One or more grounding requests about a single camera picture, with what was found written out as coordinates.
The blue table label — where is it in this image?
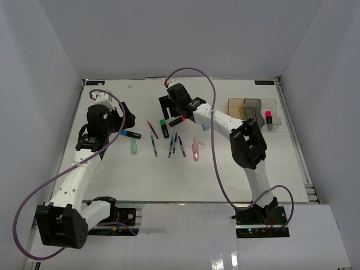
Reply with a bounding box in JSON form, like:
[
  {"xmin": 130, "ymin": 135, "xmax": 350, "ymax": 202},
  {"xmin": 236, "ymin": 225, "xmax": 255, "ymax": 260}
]
[
  {"xmin": 254, "ymin": 80, "xmax": 275, "ymax": 86},
  {"xmin": 85, "ymin": 80, "xmax": 105, "ymax": 86}
]

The pink cap black highlighter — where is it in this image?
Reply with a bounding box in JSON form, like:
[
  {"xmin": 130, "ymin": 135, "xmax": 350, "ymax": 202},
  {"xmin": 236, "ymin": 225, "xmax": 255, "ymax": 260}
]
[{"xmin": 265, "ymin": 110, "xmax": 273, "ymax": 131}]

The aluminium table frame rail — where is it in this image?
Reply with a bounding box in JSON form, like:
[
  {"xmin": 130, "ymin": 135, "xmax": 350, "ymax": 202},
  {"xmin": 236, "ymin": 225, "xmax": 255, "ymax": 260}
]
[{"xmin": 274, "ymin": 76, "xmax": 322, "ymax": 204}]

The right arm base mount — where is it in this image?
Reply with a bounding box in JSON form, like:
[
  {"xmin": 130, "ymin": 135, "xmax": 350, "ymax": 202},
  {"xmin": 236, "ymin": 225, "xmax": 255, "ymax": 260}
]
[{"xmin": 231, "ymin": 206, "xmax": 290, "ymax": 239}]

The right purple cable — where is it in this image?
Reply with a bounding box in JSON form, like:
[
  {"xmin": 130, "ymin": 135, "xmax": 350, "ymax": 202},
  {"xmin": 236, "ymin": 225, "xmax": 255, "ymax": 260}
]
[{"xmin": 164, "ymin": 67, "xmax": 295, "ymax": 235}]

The green translucent correction tape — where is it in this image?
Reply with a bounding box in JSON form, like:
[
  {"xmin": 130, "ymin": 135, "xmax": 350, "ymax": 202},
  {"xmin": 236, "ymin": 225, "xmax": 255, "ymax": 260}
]
[{"xmin": 130, "ymin": 138, "xmax": 138, "ymax": 154}]

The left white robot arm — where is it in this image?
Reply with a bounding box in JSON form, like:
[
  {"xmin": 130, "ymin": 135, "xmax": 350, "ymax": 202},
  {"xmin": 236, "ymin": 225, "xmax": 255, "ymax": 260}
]
[{"xmin": 35, "ymin": 102, "xmax": 136, "ymax": 249}]

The clear translucent container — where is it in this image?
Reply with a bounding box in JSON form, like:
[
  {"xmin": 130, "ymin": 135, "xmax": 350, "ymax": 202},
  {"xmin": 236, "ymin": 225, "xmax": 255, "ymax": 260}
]
[{"xmin": 260, "ymin": 98, "xmax": 282, "ymax": 132}]

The blue cap black highlighter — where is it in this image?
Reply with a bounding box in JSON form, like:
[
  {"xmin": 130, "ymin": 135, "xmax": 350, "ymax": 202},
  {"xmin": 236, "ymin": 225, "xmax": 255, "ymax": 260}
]
[{"xmin": 120, "ymin": 130, "xmax": 142, "ymax": 139}]

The right blue table label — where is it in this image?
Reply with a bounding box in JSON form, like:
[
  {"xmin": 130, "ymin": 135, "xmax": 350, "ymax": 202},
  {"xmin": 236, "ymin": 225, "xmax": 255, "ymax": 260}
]
[{"xmin": 254, "ymin": 80, "xmax": 275, "ymax": 86}]

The green gel pen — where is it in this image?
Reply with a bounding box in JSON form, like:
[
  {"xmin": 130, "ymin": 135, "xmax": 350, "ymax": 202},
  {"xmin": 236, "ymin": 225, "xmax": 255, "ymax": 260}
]
[{"xmin": 150, "ymin": 135, "xmax": 158, "ymax": 157}]

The red gel pen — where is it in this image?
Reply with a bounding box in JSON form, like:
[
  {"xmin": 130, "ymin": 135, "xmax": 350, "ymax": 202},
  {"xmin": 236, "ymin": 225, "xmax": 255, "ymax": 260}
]
[{"xmin": 145, "ymin": 118, "xmax": 159, "ymax": 140}]

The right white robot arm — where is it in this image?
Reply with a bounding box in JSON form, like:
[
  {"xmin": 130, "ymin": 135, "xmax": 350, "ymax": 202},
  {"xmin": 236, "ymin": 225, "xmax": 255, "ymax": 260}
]
[{"xmin": 159, "ymin": 82, "xmax": 278, "ymax": 224}]

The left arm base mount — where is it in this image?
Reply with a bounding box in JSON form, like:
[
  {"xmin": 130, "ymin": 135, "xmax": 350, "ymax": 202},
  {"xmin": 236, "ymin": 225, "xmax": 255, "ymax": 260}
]
[{"xmin": 89, "ymin": 208, "xmax": 140, "ymax": 236}]

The grey translucent container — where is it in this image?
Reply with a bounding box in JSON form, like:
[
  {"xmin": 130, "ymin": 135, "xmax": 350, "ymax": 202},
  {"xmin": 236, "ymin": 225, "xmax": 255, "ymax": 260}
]
[{"xmin": 244, "ymin": 98, "xmax": 265, "ymax": 126}]

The brown translucent container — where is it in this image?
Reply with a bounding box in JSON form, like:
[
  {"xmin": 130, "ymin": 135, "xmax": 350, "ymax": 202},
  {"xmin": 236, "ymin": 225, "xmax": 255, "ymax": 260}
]
[{"xmin": 228, "ymin": 98, "xmax": 247, "ymax": 120}]

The left blue table label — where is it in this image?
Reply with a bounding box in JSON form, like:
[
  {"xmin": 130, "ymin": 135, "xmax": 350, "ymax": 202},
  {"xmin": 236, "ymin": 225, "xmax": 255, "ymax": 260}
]
[{"xmin": 85, "ymin": 80, "xmax": 105, "ymax": 86}]

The green cap black highlighter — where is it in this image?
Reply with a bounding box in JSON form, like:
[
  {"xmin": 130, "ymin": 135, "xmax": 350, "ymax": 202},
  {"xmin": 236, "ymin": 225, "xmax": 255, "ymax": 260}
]
[{"xmin": 159, "ymin": 119, "xmax": 169, "ymax": 139}]

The pink translucent correction tape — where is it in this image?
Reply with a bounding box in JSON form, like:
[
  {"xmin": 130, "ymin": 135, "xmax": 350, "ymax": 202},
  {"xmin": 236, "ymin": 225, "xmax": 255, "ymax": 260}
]
[{"xmin": 192, "ymin": 138, "xmax": 205, "ymax": 161}]

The orange cap black highlighter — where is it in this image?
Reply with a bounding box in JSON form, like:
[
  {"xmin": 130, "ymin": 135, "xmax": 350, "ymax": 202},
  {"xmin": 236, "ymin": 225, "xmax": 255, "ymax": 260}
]
[{"xmin": 169, "ymin": 116, "xmax": 186, "ymax": 127}]

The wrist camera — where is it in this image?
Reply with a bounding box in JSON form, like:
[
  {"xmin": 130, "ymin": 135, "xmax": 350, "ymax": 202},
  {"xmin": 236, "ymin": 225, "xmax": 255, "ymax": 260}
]
[
  {"xmin": 94, "ymin": 92, "xmax": 116, "ymax": 110},
  {"xmin": 164, "ymin": 78, "xmax": 178, "ymax": 88}
]

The purple gel pen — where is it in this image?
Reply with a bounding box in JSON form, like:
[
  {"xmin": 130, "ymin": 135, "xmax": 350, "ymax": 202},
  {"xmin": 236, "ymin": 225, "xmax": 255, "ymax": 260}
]
[{"xmin": 178, "ymin": 135, "xmax": 186, "ymax": 157}]

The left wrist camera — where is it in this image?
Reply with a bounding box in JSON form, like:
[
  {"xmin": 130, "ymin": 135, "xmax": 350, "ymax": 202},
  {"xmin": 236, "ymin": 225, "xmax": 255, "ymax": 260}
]
[{"xmin": 94, "ymin": 92, "xmax": 116, "ymax": 110}]

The blue gel pen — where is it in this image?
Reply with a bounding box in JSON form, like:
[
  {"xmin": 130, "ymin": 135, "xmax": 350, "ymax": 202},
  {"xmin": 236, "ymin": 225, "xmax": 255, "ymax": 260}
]
[{"xmin": 168, "ymin": 136, "xmax": 174, "ymax": 158}]

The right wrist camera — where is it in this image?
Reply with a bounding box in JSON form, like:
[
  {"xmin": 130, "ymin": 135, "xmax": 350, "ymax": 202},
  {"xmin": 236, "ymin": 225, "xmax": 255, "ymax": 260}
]
[{"xmin": 164, "ymin": 78, "xmax": 178, "ymax": 88}]

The black gel pen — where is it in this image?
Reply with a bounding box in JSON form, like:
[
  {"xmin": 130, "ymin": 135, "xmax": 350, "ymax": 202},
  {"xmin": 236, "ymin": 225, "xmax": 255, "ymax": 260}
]
[{"xmin": 172, "ymin": 132, "xmax": 178, "ymax": 154}]

